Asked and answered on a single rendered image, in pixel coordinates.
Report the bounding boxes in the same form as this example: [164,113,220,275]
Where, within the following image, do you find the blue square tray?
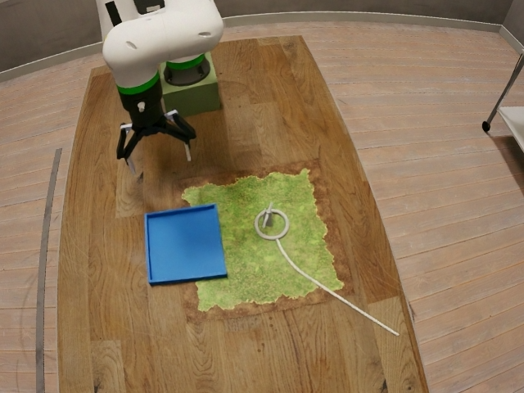
[145,203,227,285]

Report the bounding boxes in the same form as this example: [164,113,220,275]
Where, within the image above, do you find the grey ring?
[254,209,289,240]

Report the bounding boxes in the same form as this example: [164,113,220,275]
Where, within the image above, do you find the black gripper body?
[129,101,167,137]

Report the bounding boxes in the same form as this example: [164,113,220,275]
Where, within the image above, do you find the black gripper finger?
[152,108,197,161]
[116,123,147,176]

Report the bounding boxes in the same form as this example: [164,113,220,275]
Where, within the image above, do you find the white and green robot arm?
[96,0,224,113]

